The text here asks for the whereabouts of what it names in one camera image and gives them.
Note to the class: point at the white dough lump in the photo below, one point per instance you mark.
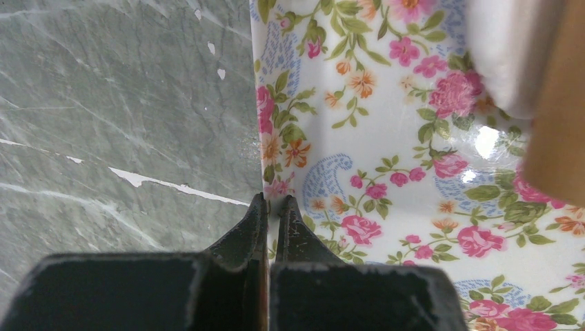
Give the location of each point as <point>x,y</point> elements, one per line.
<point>509,43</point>

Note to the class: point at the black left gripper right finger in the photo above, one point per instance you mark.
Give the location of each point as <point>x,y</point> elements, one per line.
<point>313,289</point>

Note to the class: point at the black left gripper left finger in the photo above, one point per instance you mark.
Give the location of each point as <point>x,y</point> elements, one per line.
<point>223,287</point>

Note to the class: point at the wooden rolling pin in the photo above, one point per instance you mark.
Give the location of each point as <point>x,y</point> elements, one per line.
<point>554,162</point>

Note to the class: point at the floral print tray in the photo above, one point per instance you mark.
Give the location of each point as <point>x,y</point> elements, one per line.
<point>371,113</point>

